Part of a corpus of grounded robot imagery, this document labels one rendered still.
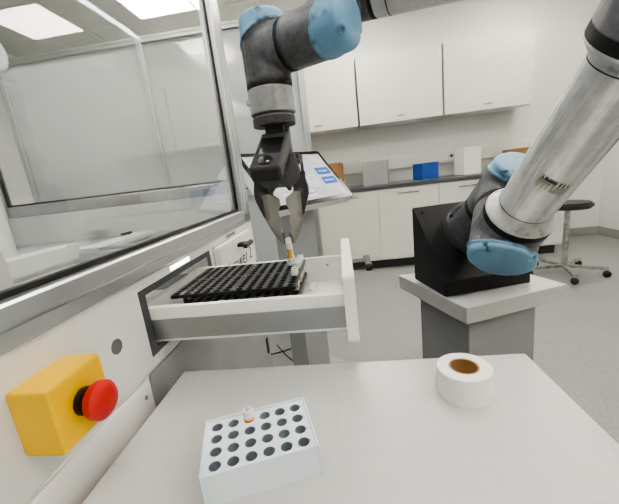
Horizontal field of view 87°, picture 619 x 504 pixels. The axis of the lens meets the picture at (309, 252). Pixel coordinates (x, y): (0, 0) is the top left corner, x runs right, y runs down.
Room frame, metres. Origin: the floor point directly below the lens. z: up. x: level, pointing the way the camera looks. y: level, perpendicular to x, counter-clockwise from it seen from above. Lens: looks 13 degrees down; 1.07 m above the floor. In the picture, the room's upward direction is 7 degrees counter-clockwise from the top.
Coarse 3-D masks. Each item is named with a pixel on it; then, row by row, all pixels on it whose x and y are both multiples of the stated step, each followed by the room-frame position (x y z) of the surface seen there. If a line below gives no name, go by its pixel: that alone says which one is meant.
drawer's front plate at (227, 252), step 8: (240, 232) 1.03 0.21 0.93; (248, 232) 1.07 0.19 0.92; (232, 240) 0.91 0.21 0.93; (240, 240) 0.97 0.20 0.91; (216, 248) 0.81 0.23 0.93; (224, 248) 0.84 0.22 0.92; (232, 248) 0.90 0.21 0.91; (240, 248) 0.96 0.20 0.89; (248, 248) 1.04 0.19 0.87; (216, 256) 0.81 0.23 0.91; (224, 256) 0.83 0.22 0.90; (232, 256) 0.88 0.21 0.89; (240, 256) 0.95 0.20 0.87; (248, 256) 1.03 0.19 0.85; (216, 264) 0.81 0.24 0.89; (224, 264) 0.82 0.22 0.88
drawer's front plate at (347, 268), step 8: (344, 240) 0.71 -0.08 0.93; (344, 248) 0.64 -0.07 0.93; (344, 256) 0.57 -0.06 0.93; (344, 264) 0.52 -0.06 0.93; (344, 272) 0.47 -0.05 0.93; (352, 272) 0.47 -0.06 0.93; (344, 280) 0.46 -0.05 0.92; (352, 280) 0.46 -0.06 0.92; (344, 288) 0.46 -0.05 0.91; (352, 288) 0.46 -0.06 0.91; (344, 296) 0.46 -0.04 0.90; (352, 296) 0.46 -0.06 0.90; (352, 304) 0.46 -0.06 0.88; (352, 312) 0.46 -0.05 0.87; (352, 320) 0.46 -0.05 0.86; (352, 328) 0.46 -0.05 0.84; (352, 336) 0.46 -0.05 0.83
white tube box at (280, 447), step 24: (264, 408) 0.36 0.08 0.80; (288, 408) 0.36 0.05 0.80; (216, 432) 0.33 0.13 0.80; (240, 432) 0.33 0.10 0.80; (264, 432) 0.32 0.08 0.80; (288, 432) 0.32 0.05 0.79; (312, 432) 0.31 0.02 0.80; (216, 456) 0.30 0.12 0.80; (240, 456) 0.29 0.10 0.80; (264, 456) 0.29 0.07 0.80; (288, 456) 0.29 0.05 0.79; (312, 456) 0.29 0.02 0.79; (216, 480) 0.27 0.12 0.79; (240, 480) 0.28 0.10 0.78; (264, 480) 0.28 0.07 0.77; (288, 480) 0.29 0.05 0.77
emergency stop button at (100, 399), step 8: (96, 384) 0.30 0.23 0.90; (104, 384) 0.30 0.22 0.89; (112, 384) 0.31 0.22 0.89; (88, 392) 0.29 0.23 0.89; (96, 392) 0.29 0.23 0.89; (104, 392) 0.30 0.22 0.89; (112, 392) 0.31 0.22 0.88; (88, 400) 0.29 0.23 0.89; (96, 400) 0.29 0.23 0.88; (104, 400) 0.30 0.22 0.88; (112, 400) 0.31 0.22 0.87; (88, 408) 0.28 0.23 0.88; (96, 408) 0.29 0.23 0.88; (104, 408) 0.29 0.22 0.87; (112, 408) 0.30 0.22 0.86; (88, 416) 0.28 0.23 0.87; (96, 416) 0.29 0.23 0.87; (104, 416) 0.29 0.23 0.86
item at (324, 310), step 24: (240, 264) 0.74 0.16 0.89; (312, 264) 0.72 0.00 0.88; (336, 264) 0.72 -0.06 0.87; (168, 288) 0.62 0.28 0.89; (336, 288) 0.66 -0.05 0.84; (168, 312) 0.51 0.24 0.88; (192, 312) 0.50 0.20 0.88; (216, 312) 0.50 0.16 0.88; (240, 312) 0.50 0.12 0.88; (264, 312) 0.49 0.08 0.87; (288, 312) 0.48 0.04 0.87; (312, 312) 0.48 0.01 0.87; (336, 312) 0.48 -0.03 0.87; (168, 336) 0.51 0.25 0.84; (192, 336) 0.50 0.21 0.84; (216, 336) 0.50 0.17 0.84
